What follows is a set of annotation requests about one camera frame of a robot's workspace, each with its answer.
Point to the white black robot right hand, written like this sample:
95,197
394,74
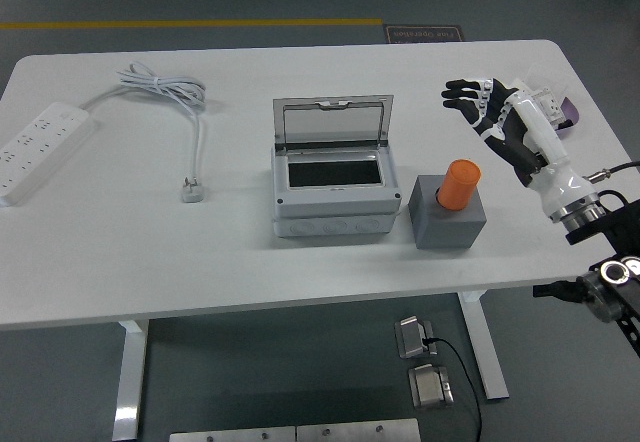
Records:
545,137

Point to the orange cylindrical battery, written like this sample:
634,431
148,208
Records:
457,184

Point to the smoky transparent hinged lid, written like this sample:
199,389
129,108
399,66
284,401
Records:
332,122

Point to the grey plastic enclosure box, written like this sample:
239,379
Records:
335,199

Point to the small black part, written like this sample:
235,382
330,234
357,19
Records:
566,124

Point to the white socket module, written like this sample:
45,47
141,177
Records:
552,104

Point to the clear plastic bag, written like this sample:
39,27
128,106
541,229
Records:
547,76

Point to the grey block holder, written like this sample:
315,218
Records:
445,229

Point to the black table control panel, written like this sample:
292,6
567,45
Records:
550,291

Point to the dark floor sign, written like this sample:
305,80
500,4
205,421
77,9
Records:
425,33

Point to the white table leg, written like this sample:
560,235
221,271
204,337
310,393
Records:
485,352
127,382

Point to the grey metal plate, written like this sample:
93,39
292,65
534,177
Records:
355,431
230,435

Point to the yellow floor tape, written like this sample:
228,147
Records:
200,24

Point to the white power strip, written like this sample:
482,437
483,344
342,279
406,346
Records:
40,147

